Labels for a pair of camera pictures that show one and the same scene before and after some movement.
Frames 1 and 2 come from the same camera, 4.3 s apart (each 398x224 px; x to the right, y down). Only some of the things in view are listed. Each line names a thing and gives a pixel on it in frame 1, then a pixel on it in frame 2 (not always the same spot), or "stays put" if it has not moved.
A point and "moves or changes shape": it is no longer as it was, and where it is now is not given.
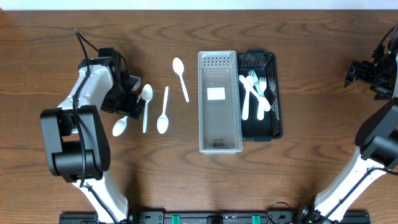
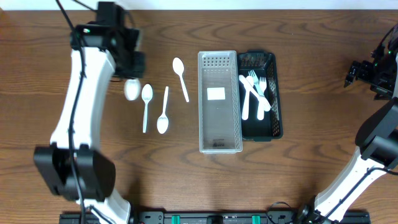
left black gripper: x=131 y=107 -> x=134 y=66
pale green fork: x=255 y=83 stays put
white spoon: x=119 y=127 moves or changes shape
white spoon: x=178 y=67 stays put
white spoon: x=245 y=112 stays put
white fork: x=260 y=106 stays put
